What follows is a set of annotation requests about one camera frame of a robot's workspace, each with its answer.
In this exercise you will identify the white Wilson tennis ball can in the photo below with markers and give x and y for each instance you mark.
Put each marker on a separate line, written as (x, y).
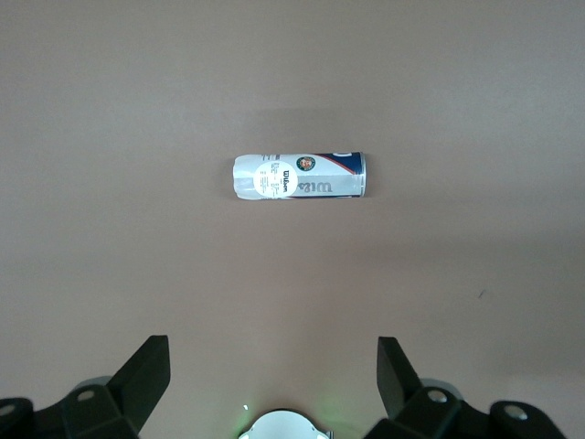
(320, 183)

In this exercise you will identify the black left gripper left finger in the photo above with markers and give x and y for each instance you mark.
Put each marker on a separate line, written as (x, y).
(137, 379)

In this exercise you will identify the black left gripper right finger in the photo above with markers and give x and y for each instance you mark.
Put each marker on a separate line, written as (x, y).
(397, 379)

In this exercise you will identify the brown table cover mat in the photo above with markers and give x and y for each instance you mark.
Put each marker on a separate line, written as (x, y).
(137, 137)

